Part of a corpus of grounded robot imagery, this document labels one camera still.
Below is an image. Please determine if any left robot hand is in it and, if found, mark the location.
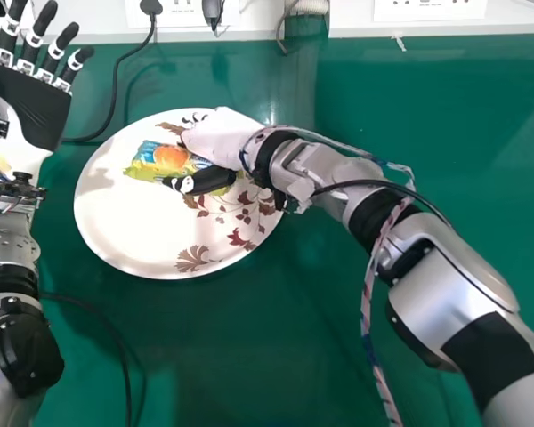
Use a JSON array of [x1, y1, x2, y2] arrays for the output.
[[0, 0, 95, 219]]

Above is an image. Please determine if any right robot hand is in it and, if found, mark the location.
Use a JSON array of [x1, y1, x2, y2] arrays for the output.
[[161, 105, 291, 214]]

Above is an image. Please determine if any yellow-green biscuit packet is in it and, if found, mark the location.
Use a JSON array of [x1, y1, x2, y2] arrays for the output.
[[123, 139, 231, 197]]

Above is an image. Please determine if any plate with brown leaf pattern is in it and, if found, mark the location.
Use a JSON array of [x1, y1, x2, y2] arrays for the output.
[[73, 106, 287, 281]]

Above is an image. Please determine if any black power adapter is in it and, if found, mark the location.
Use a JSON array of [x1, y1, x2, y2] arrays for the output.
[[202, 0, 226, 21]]

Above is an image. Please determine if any empty white socket strip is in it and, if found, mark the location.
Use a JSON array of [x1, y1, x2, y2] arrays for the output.
[[372, 0, 490, 23]]

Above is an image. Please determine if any thick black plug cable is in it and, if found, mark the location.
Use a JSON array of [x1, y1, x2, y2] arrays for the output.
[[61, 12, 157, 144]]

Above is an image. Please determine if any thin black adapter cable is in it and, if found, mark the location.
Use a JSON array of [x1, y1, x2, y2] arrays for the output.
[[207, 16, 231, 39]]

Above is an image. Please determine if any thin grey cable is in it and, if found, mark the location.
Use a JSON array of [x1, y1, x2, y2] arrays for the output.
[[275, 3, 295, 57]]

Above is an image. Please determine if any corrugated grey hose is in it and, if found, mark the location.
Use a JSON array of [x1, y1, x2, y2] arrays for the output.
[[288, 0, 330, 14]]

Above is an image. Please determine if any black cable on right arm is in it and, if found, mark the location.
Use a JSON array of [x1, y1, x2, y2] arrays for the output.
[[309, 178, 455, 228]]

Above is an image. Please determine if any red-white striped arm cable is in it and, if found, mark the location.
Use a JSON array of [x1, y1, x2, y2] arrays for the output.
[[288, 126, 417, 427]]

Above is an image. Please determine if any black cable beside left arm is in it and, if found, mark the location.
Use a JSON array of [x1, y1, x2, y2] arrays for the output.
[[38, 292, 134, 427]]

